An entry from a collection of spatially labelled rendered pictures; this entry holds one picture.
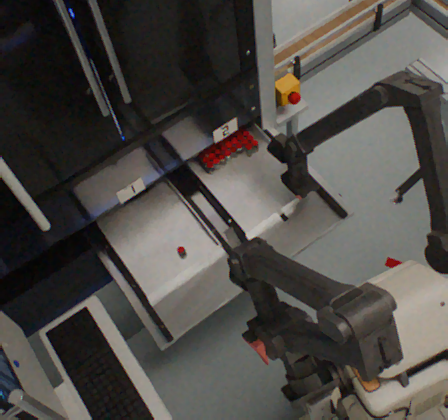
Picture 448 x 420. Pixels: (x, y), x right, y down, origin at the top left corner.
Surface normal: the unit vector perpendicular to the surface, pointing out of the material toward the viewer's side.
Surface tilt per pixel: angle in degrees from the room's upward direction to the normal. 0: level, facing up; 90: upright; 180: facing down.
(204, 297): 0
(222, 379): 0
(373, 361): 54
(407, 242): 0
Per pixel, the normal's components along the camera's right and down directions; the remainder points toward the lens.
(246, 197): -0.10, -0.50
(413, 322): 0.25, 0.22
